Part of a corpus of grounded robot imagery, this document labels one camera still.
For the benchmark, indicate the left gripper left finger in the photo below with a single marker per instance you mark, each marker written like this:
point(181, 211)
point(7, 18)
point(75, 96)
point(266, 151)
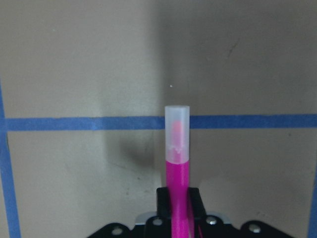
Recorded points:
point(148, 225)

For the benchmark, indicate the pink highlighter pen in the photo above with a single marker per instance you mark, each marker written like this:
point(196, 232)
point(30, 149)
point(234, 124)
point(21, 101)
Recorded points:
point(177, 130)

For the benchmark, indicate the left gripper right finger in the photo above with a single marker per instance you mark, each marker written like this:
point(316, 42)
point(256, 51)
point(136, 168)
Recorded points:
point(204, 225)

